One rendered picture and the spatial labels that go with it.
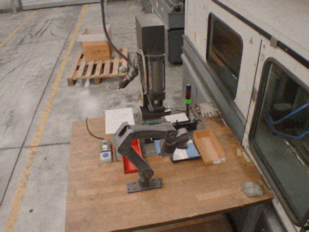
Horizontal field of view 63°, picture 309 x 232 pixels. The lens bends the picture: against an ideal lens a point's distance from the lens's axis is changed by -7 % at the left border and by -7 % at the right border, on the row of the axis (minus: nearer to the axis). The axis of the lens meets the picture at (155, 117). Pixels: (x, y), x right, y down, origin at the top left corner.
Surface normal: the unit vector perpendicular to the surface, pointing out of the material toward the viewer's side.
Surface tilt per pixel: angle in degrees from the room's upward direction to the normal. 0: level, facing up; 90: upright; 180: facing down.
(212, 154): 0
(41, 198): 0
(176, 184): 0
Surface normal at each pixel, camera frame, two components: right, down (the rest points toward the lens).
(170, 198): -0.03, -0.81
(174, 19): 0.14, 0.58
